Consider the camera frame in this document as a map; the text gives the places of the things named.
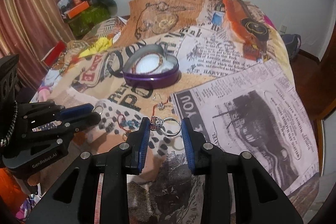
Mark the blue bead red string bracelet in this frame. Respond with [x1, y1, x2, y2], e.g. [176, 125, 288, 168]
[115, 114, 141, 132]

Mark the silver gemstone ring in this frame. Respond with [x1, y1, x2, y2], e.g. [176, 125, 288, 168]
[149, 116, 182, 138]

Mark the red string bracelet with charm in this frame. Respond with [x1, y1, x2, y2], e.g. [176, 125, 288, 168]
[152, 93, 172, 111]

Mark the purple heart-shaped tin box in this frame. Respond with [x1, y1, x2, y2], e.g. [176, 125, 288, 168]
[122, 44, 179, 89]

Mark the person's left hand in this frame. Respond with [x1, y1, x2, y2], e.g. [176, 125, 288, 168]
[15, 172, 41, 195]

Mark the red box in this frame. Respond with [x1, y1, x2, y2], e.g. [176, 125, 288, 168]
[41, 40, 67, 67]

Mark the yellow cloth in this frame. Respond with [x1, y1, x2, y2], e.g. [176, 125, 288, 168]
[79, 37, 113, 58]

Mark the striped red curtain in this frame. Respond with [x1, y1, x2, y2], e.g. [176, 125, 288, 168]
[1, 0, 74, 89]

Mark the orange box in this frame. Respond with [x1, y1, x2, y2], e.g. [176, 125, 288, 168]
[66, 1, 89, 19]

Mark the green patterned cabinet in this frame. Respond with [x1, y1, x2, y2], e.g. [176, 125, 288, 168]
[67, 5, 110, 39]

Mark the newspaper print bedspread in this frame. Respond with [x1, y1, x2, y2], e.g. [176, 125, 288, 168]
[27, 0, 319, 223]

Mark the wooden door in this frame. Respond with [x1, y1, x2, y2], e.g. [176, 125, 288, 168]
[314, 27, 335, 115]

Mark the dark backpack on floor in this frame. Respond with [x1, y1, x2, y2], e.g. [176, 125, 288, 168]
[281, 34, 301, 60]

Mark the wall power outlet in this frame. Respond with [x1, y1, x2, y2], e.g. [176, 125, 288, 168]
[279, 25, 287, 34]

